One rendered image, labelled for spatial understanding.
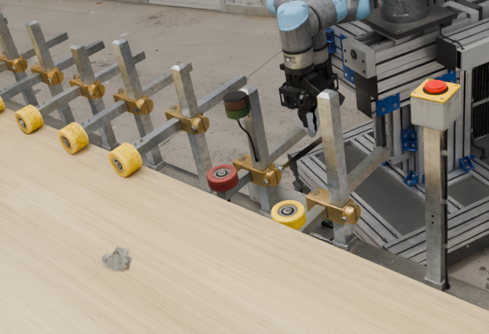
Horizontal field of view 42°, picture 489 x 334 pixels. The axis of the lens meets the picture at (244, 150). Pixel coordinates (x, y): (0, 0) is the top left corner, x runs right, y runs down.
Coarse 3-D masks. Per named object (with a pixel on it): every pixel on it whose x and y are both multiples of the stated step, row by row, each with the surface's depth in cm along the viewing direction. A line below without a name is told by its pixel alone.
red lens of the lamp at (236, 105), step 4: (228, 92) 158; (244, 92) 156; (224, 96) 157; (224, 100) 155; (240, 100) 153; (244, 100) 154; (224, 104) 155; (228, 104) 154; (232, 104) 153; (236, 104) 153; (240, 104) 154; (244, 104) 155; (228, 108) 155; (232, 108) 154; (236, 108) 154; (240, 108) 154
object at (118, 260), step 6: (114, 252) 146; (120, 252) 145; (126, 252) 146; (102, 258) 145; (108, 258) 144; (114, 258) 142; (120, 258) 144; (126, 258) 143; (108, 264) 143; (114, 264) 141; (120, 264) 141; (126, 264) 141; (114, 270) 141; (120, 270) 141
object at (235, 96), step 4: (232, 92) 157; (236, 92) 157; (240, 92) 156; (228, 96) 156; (232, 96) 156; (236, 96) 155; (240, 96) 155; (244, 96) 155; (228, 100) 154; (232, 100) 154; (236, 100) 153; (248, 116) 160; (252, 116) 160; (240, 124) 160; (248, 132) 162; (248, 136) 163; (252, 140) 164; (252, 144) 165; (256, 156) 167; (256, 160) 168
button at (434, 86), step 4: (432, 80) 121; (436, 80) 121; (440, 80) 121; (428, 84) 120; (432, 84) 120; (436, 84) 120; (440, 84) 120; (444, 84) 119; (428, 88) 120; (432, 88) 119; (436, 88) 119; (440, 88) 119; (444, 88) 119; (432, 92) 119; (436, 92) 119
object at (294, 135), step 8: (296, 128) 186; (288, 136) 183; (296, 136) 184; (304, 136) 187; (272, 144) 181; (280, 144) 181; (288, 144) 182; (272, 152) 178; (280, 152) 180; (272, 160) 178; (240, 176) 171; (248, 176) 172; (240, 184) 170; (216, 192) 169; (224, 192) 166; (232, 192) 168
